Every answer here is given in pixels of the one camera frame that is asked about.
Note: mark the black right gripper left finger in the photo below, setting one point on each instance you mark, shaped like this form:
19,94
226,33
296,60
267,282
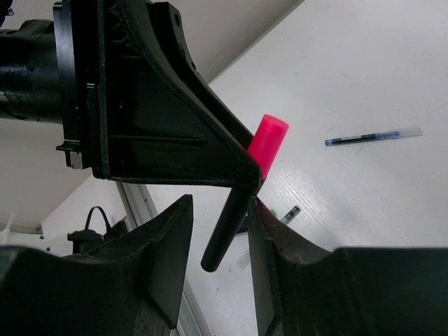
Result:
96,293

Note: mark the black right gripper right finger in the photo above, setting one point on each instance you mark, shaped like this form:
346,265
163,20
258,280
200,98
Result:
302,289

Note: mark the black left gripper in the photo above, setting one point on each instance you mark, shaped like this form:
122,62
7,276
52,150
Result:
134,107

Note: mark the pink-capped black highlighter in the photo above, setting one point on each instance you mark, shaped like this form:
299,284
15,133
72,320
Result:
263,148

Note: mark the blue clear-capped gel pen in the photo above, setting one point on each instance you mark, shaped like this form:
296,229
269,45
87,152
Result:
377,136

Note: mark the black gel pen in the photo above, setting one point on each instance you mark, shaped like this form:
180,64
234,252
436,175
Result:
291,215

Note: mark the aluminium table edge rail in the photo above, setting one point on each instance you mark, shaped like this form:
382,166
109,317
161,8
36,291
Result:
169,305

